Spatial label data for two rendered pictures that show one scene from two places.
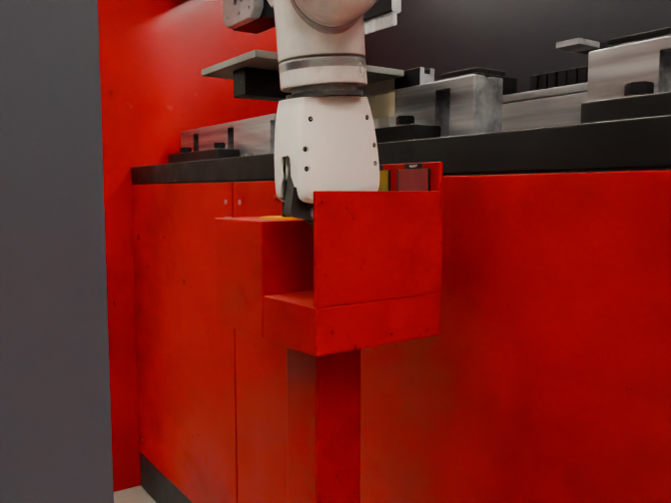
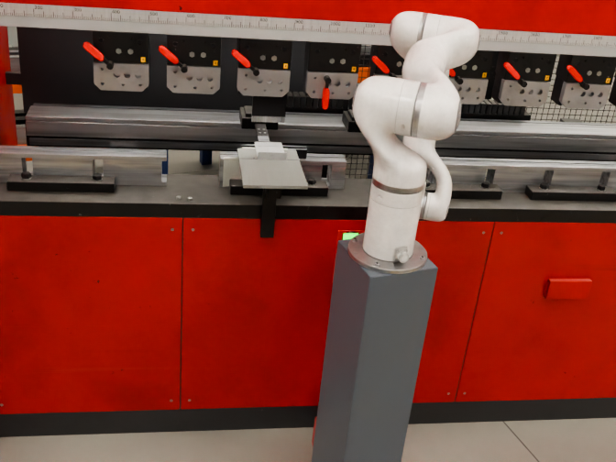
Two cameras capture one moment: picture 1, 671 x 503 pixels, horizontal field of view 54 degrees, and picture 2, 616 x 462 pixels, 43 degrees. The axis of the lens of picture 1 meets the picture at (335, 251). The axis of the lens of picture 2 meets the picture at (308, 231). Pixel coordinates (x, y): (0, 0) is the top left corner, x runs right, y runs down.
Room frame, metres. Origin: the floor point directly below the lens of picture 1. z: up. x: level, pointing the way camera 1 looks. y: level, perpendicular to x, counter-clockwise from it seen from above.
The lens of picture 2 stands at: (0.07, 1.91, 1.91)
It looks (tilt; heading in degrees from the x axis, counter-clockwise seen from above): 28 degrees down; 294
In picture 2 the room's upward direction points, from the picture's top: 6 degrees clockwise
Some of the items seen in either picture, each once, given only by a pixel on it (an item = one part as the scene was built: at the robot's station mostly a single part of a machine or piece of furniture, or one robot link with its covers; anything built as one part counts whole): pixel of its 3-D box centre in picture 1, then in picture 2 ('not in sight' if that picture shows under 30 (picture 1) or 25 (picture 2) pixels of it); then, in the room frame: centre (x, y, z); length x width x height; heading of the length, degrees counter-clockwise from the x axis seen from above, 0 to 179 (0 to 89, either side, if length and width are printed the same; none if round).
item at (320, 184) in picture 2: (363, 141); (279, 187); (1.07, -0.05, 0.89); 0.30 x 0.05 x 0.03; 35
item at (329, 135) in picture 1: (328, 143); not in sight; (0.65, 0.01, 0.86); 0.10 x 0.07 x 0.11; 127
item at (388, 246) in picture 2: not in sight; (392, 219); (0.57, 0.33, 1.09); 0.19 x 0.19 x 0.18
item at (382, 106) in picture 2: not in sight; (390, 131); (0.61, 0.34, 1.30); 0.19 x 0.12 x 0.24; 12
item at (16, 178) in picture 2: (202, 158); (62, 183); (1.59, 0.32, 0.89); 0.30 x 0.05 x 0.03; 35
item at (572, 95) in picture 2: not in sight; (583, 79); (0.34, -0.63, 1.26); 0.15 x 0.09 x 0.17; 35
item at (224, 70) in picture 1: (303, 73); (270, 168); (1.05, 0.05, 1.00); 0.26 x 0.18 x 0.01; 125
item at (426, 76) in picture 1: (385, 86); (273, 151); (1.12, -0.08, 0.99); 0.20 x 0.03 x 0.03; 35
